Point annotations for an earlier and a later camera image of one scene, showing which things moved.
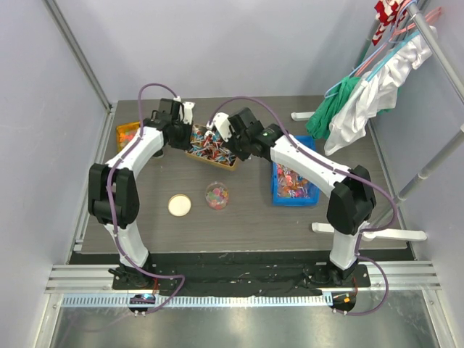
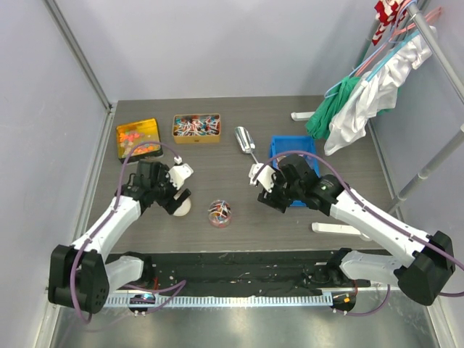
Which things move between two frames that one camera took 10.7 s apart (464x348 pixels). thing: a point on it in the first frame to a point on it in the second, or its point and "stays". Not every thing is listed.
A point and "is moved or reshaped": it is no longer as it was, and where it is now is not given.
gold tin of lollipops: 207,144 is moved or reshaped
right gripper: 243,156 to 273,200
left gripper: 185,144 to 171,204
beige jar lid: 179,205 stays
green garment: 317,125 stays
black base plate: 240,272 stays
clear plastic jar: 217,196 to 220,213
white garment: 378,91 stays
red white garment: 388,12 stays
